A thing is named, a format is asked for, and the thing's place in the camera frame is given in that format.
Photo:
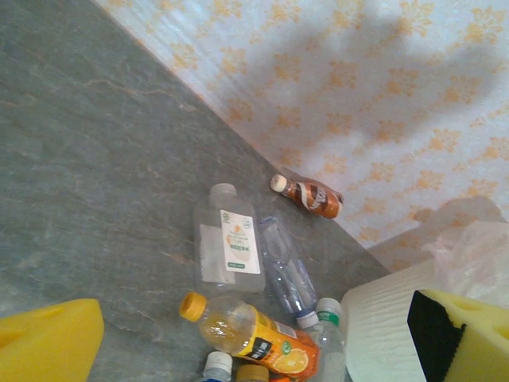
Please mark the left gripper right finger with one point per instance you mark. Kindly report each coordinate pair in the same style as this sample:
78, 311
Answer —
477, 342

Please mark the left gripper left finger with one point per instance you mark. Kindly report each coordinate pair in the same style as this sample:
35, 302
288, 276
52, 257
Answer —
47, 342

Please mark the clear bottle green band cap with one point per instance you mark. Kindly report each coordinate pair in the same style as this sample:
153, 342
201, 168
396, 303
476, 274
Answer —
330, 346

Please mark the blue label bottle white cap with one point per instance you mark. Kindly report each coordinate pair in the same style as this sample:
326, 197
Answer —
218, 363

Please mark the crushed clear bluish bottle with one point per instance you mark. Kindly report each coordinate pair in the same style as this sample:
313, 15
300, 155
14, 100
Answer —
286, 274

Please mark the orange juice bottle yellow cap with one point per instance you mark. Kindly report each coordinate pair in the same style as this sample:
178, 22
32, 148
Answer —
254, 338

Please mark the bottle with amber cap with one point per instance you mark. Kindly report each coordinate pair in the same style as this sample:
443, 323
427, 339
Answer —
252, 373

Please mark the square clear bottle white label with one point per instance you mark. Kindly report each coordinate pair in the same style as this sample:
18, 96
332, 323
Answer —
238, 238

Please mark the translucent plastic bin liner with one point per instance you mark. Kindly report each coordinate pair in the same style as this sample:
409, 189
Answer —
473, 258

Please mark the white ribbed plastic bin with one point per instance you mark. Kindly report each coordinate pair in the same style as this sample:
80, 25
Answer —
381, 330

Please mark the brown coffee bottle cream cap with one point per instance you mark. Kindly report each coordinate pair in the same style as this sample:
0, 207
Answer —
314, 197

